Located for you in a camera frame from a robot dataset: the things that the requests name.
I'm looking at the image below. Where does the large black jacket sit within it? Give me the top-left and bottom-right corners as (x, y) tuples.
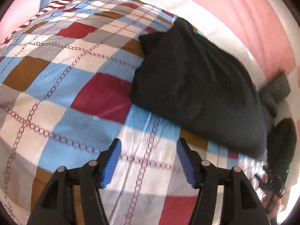
(129, 18), (267, 160)

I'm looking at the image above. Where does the person's right hand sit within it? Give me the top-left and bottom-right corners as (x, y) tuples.
(261, 189), (290, 221)

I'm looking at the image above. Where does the black puffer jacket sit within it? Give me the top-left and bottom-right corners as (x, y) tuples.
(267, 118), (297, 176)

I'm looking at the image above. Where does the grey quilted puffer garment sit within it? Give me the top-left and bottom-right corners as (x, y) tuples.
(259, 71), (291, 118)

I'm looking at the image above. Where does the checkered bed sheet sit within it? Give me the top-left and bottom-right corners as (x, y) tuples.
(1, 0), (262, 224)

